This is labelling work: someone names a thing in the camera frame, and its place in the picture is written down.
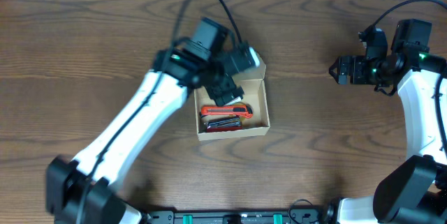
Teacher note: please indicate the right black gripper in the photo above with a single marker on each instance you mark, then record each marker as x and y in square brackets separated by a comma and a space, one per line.
[344, 70]

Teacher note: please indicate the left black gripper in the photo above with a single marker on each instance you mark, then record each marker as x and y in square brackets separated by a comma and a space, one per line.
[224, 89]

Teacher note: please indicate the red utility knife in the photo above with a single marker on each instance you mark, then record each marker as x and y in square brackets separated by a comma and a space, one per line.
[237, 110]

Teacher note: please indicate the cardboard box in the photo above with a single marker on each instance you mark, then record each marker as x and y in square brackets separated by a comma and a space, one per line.
[253, 85]

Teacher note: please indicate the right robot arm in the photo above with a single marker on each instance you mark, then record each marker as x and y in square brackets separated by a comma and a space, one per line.
[416, 191]

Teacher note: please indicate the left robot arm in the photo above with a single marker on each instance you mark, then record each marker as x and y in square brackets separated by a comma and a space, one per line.
[84, 189]

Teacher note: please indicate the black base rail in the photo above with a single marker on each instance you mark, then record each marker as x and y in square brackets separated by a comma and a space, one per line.
[303, 215]

